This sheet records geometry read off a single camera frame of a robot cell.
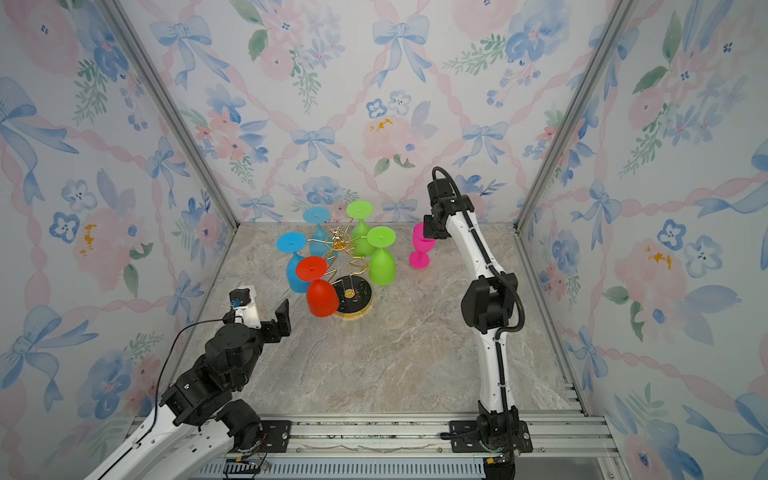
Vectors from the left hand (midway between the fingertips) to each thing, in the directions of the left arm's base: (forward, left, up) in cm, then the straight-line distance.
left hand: (270, 301), depth 71 cm
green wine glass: (+13, -26, -3) cm, 30 cm away
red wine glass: (+4, -11, -5) cm, 13 cm away
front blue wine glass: (+14, -4, +6) cm, 15 cm away
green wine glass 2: (+25, -20, +6) cm, 33 cm away
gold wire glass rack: (+16, -17, -21) cm, 31 cm away
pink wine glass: (+31, -40, -22) cm, 55 cm away
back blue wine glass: (+21, -8, -1) cm, 23 cm away
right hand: (+31, -44, -7) cm, 54 cm away
